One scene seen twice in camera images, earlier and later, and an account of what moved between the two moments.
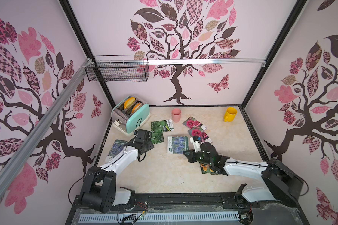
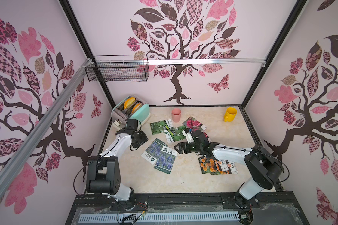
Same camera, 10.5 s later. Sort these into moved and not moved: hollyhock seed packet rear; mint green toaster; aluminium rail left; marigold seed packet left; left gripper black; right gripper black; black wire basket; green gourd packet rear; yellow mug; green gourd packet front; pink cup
Moved: green gourd packet front; right gripper black; left gripper black
Not moved: yellow mug; hollyhock seed packet rear; marigold seed packet left; aluminium rail left; black wire basket; mint green toaster; pink cup; green gourd packet rear
